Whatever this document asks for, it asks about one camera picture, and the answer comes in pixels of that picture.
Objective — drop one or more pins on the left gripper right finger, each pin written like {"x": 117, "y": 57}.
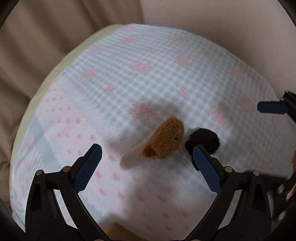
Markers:
{"x": 241, "y": 208}

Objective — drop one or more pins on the brown knitted toy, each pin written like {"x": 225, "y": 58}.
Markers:
{"x": 160, "y": 144}

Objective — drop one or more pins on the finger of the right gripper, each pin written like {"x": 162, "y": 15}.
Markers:
{"x": 274, "y": 107}

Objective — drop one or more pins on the pale green mattress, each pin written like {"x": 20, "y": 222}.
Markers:
{"x": 41, "y": 92}

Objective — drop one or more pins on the floral light blue bed quilt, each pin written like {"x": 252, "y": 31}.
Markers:
{"x": 122, "y": 87}

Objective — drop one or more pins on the black scrunchie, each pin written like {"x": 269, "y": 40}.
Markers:
{"x": 208, "y": 139}

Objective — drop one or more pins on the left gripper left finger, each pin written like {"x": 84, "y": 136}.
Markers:
{"x": 54, "y": 209}

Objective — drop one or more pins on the beige curtain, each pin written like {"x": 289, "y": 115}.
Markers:
{"x": 35, "y": 37}

